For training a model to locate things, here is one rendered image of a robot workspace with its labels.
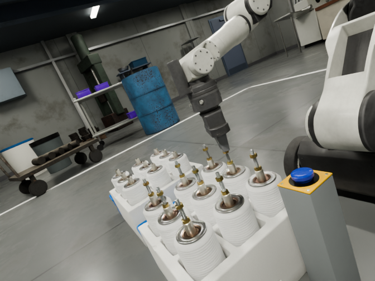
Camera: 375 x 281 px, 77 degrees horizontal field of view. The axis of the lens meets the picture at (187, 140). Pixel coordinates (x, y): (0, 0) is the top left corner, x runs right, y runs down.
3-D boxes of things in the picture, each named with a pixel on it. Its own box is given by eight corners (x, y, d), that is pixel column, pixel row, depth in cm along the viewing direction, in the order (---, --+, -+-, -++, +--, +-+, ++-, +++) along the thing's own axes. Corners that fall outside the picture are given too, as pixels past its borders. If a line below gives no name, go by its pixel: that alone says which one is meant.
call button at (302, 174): (301, 174, 47) (298, 165, 47) (320, 177, 44) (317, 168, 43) (288, 184, 46) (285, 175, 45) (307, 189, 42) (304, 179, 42)
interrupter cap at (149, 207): (171, 197, 75) (171, 194, 75) (157, 212, 70) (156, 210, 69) (154, 197, 80) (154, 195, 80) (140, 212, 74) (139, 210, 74)
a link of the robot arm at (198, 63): (207, 90, 73) (193, 54, 71) (227, 85, 64) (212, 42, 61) (177, 104, 69) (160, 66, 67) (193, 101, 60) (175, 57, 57)
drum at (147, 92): (171, 120, 423) (149, 70, 401) (187, 119, 368) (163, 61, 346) (140, 135, 398) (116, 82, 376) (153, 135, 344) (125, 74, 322)
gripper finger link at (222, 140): (221, 152, 70) (214, 134, 69) (231, 148, 70) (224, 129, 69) (222, 154, 69) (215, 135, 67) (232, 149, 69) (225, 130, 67)
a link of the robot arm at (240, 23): (215, 60, 74) (253, 28, 79) (235, 52, 65) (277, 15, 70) (196, 29, 70) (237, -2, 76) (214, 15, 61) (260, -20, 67)
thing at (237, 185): (239, 232, 75) (219, 183, 70) (237, 214, 84) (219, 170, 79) (269, 225, 72) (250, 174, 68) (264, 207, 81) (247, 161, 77)
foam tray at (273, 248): (237, 207, 100) (222, 170, 96) (328, 247, 65) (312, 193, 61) (158, 267, 84) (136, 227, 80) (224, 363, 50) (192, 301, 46)
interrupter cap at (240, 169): (222, 182, 71) (221, 180, 71) (222, 171, 78) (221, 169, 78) (246, 174, 69) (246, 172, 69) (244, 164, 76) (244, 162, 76)
